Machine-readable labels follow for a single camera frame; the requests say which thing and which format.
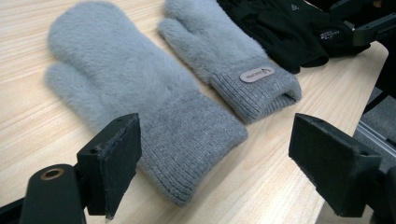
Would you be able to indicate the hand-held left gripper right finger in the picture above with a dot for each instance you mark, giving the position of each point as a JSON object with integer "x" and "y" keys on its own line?
{"x": 333, "y": 168}

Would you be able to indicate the black glove with white logo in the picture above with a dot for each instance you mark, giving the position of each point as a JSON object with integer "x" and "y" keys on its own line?
{"x": 314, "y": 21}

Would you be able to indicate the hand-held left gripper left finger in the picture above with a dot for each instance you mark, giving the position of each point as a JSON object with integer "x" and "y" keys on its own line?
{"x": 115, "y": 161}

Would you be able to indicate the aluminium frame rail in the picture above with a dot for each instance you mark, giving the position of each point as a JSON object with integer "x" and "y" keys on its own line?
{"x": 376, "y": 140}

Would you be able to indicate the black glove with grip patches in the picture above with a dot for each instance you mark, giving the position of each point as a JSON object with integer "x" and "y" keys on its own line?
{"x": 280, "y": 43}

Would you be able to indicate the grey fluffy mitten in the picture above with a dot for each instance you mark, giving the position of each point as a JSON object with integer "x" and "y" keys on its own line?
{"x": 124, "y": 77}
{"x": 211, "y": 46}

